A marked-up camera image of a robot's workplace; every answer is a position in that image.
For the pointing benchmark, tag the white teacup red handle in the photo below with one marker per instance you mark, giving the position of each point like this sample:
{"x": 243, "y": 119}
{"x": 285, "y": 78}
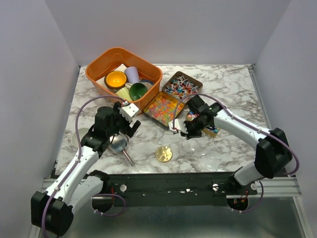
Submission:
{"x": 81, "y": 132}

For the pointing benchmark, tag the lavender cup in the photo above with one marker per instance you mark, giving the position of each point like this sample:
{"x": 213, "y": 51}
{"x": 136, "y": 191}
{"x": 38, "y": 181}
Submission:
{"x": 132, "y": 74}

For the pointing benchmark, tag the tin of lollipops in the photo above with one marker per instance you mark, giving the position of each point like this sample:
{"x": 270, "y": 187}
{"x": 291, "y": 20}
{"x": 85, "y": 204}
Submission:
{"x": 181, "y": 85}

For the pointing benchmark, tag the pale yellow cup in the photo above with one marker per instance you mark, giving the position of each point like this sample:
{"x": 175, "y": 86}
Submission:
{"x": 124, "y": 93}

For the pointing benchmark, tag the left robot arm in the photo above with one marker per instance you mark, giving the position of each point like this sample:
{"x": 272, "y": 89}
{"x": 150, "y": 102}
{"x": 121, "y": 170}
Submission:
{"x": 52, "y": 210}

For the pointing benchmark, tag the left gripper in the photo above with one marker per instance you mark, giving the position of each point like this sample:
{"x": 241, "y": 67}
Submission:
{"x": 128, "y": 130}

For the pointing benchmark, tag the green bowl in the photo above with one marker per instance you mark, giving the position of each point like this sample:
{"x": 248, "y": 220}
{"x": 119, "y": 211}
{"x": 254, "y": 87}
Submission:
{"x": 137, "y": 91}

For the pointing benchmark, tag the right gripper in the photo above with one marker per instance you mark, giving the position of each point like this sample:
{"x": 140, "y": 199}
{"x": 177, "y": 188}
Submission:
{"x": 190, "y": 134}

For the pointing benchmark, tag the floral patterned cup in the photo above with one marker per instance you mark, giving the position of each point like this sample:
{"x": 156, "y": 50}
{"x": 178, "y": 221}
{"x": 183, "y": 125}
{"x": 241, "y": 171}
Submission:
{"x": 147, "y": 83}

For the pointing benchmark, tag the gold jar lid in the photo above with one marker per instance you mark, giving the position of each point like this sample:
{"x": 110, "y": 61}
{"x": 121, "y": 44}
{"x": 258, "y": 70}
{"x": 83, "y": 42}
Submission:
{"x": 164, "y": 154}

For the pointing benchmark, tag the orange-lined dark bowl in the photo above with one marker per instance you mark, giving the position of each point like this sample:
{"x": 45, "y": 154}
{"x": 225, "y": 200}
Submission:
{"x": 115, "y": 80}

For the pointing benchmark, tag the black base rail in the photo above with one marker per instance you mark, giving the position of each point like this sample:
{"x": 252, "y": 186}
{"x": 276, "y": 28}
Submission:
{"x": 179, "y": 189}

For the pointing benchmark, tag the clear glass jar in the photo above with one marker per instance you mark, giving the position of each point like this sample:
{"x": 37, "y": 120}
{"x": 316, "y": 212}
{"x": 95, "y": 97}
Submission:
{"x": 190, "y": 150}

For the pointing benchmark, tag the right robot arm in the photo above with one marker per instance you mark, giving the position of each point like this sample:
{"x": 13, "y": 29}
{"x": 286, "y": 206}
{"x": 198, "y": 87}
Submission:
{"x": 271, "y": 146}

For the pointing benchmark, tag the gold tin of pastel candies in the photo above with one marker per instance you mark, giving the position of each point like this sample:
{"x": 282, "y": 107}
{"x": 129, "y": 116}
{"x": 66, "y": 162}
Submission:
{"x": 210, "y": 131}

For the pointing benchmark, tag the gold tin of translucent candies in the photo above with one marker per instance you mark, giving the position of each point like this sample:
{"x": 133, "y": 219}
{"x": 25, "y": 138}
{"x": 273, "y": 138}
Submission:
{"x": 160, "y": 110}

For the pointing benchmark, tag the steel scoop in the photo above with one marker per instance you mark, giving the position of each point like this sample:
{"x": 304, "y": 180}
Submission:
{"x": 119, "y": 144}

